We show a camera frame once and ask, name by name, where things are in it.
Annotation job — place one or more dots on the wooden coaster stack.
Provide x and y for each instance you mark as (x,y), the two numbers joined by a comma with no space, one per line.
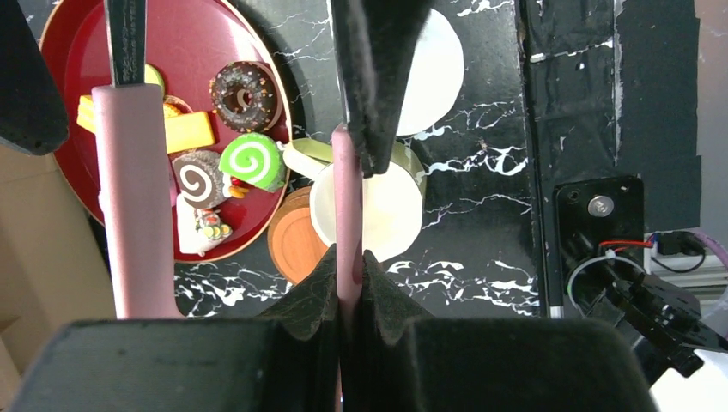
(294,246)

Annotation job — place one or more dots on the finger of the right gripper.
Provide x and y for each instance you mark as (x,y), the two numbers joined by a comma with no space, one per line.
(375,43)
(33,116)

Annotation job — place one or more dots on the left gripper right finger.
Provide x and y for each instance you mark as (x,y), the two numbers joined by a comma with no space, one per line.
(403,359)

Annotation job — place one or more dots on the tan plastic toolbox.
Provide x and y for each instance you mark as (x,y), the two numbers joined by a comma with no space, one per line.
(52,271)

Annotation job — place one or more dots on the orange round toy biscuit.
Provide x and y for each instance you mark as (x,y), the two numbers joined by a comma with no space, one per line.
(174,106)

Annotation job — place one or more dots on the green swirl roll cake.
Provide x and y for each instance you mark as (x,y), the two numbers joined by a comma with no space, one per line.
(255,159)

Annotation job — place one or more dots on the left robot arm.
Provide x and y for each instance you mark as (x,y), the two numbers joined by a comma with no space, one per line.
(660,324)

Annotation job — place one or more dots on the yellow green mug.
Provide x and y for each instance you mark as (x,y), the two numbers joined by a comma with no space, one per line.
(392,201)

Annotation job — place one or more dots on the green toy macaron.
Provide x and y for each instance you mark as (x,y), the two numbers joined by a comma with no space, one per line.
(153,76)

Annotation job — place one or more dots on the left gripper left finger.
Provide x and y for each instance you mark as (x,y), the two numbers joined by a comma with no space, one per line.
(283,359)

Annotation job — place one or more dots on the pink handled metal tongs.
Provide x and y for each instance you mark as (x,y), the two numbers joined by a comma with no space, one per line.
(133,171)

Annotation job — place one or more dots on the brown swirl roll cake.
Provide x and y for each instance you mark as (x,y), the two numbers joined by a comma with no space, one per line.
(199,178)

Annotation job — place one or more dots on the red round tray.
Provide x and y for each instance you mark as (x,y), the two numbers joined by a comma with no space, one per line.
(188,42)

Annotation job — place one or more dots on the white toy cake slice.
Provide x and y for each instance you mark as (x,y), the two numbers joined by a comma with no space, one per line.
(199,230)

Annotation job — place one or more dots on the chocolate toy donut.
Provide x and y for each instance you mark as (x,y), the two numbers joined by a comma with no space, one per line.
(245,96)

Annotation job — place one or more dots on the white grey mug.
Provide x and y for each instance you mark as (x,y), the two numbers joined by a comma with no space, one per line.
(435,77)

